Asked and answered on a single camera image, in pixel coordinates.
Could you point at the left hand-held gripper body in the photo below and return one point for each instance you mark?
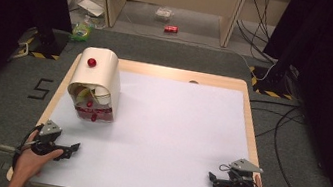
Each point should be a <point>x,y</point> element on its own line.
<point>48,135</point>

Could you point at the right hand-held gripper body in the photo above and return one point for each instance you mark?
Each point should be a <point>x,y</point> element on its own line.
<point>240,177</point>

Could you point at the cream storage box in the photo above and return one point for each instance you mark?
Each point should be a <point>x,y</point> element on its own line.
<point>98,76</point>

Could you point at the person's left hand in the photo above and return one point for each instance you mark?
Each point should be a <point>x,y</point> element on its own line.
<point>29,161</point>

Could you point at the pile of red packets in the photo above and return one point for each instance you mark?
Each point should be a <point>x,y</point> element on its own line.
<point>97,113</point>

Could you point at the yellow green packet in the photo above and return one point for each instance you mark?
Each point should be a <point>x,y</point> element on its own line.
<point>84,94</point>

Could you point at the white table sheet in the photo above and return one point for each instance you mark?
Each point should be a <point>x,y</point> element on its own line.
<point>164,133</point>

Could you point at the black stand with striped base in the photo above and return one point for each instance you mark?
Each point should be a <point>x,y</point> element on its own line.
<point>274,82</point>
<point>49,41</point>

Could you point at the dark table grommet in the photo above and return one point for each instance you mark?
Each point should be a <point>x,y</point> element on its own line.
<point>194,82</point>

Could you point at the green plastic bag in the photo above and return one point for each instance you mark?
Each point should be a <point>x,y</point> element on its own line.
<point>81,31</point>

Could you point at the white cardboard sheet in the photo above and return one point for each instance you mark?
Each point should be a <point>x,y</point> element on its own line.
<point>91,6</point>

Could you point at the red drink can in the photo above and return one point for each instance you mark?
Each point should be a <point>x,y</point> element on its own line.
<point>171,28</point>

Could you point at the clear plastic container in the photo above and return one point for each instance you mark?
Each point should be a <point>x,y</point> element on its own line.
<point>163,13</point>

